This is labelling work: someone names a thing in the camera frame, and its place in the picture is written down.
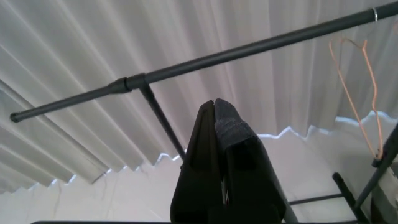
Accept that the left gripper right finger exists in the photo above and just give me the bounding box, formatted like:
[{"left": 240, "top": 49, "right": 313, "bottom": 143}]
[{"left": 214, "top": 98, "right": 287, "bottom": 223}]

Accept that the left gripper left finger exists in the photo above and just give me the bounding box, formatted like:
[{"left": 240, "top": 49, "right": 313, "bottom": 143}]
[{"left": 170, "top": 100, "right": 226, "bottom": 223}]

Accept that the black clothes rack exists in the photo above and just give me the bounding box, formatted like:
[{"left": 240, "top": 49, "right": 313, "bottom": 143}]
[{"left": 9, "top": 0, "right": 398, "bottom": 224}]

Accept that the pink clothes hanger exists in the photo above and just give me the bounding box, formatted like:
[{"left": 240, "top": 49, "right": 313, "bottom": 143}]
[{"left": 328, "top": 6, "right": 385, "bottom": 161}]

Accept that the white curtain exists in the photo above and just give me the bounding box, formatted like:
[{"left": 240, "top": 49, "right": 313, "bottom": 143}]
[{"left": 0, "top": 0, "right": 398, "bottom": 194}]

